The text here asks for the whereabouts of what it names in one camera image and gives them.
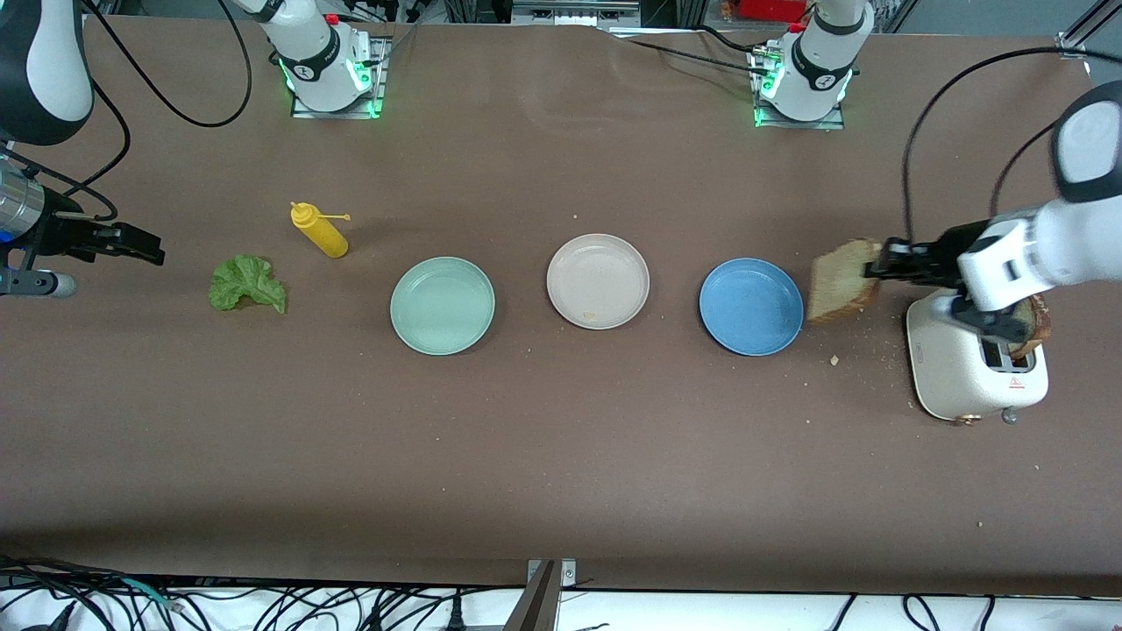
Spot brown bread slice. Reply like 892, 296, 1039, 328
805, 238, 884, 326

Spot yellow mustard squeeze bottle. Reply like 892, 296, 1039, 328
290, 201, 352, 259

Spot blue plate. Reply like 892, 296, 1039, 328
699, 258, 805, 357

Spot mint green plate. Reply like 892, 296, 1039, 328
390, 256, 496, 357

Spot beige plate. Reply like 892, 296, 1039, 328
546, 233, 651, 330

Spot brown bread slice speckled crust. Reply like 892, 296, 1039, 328
1008, 294, 1053, 360

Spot white toaster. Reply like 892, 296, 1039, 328
905, 289, 1050, 426

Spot green lettuce leaf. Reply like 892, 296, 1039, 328
209, 254, 288, 315

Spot aluminium profile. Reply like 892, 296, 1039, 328
1056, 0, 1122, 60

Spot red object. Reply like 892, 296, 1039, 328
736, 0, 818, 23

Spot grey box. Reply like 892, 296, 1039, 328
511, 0, 643, 27

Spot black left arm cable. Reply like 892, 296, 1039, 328
903, 46, 1122, 245

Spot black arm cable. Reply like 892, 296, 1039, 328
82, 0, 253, 129
903, 46, 1122, 245

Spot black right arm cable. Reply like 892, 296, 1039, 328
82, 0, 253, 129

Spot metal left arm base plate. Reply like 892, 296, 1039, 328
752, 46, 845, 131

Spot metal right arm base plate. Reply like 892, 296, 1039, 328
291, 35, 392, 120

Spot black base cable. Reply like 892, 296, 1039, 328
605, 25, 774, 78

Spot teal cable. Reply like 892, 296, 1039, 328
123, 577, 181, 612

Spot metal bracket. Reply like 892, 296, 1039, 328
502, 558, 579, 631

